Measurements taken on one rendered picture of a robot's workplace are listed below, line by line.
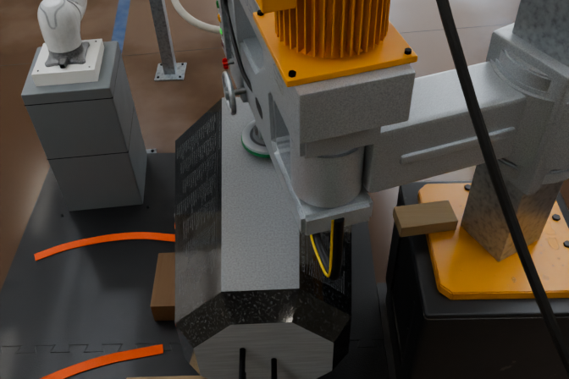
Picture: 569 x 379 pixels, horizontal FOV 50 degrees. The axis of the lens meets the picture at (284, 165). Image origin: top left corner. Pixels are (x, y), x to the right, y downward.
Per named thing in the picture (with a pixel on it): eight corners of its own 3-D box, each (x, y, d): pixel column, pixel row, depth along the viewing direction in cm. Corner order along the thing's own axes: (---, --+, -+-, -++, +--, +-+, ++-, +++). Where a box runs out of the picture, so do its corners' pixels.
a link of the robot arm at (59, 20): (42, 54, 272) (27, 9, 258) (52, 34, 286) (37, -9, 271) (79, 52, 273) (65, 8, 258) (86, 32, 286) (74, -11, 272)
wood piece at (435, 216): (446, 209, 217) (448, 199, 214) (456, 230, 210) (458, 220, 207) (392, 216, 216) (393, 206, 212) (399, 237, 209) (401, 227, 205)
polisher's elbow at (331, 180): (345, 152, 172) (348, 97, 158) (372, 199, 159) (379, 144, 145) (281, 168, 168) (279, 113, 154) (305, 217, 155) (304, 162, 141)
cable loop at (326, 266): (341, 291, 180) (345, 221, 158) (330, 293, 179) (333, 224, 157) (317, 233, 196) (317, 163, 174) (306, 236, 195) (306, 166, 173)
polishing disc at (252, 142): (240, 154, 228) (240, 152, 227) (244, 118, 243) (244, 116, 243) (295, 154, 227) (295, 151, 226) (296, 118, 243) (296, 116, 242)
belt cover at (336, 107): (407, 134, 134) (417, 71, 122) (299, 157, 129) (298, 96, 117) (285, -47, 200) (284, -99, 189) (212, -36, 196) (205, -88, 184)
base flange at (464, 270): (544, 188, 229) (548, 178, 226) (593, 298, 194) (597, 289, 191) (415, 190, 230) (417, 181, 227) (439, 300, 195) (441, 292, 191)
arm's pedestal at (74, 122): (58, 221, 323) (6, 102, 267) (72, 157, 358) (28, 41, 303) (151, 211, 325) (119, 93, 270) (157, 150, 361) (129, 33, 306)
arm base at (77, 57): (42, 72, 272) (39, 61, 268) (51, 46, 288) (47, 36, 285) (84, 68, 273) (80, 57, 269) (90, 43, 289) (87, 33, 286)
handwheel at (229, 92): (261, 119, 203) (257, 83, 192) (231, 125, 201) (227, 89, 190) (250, 93, 213) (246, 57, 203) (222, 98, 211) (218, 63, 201)
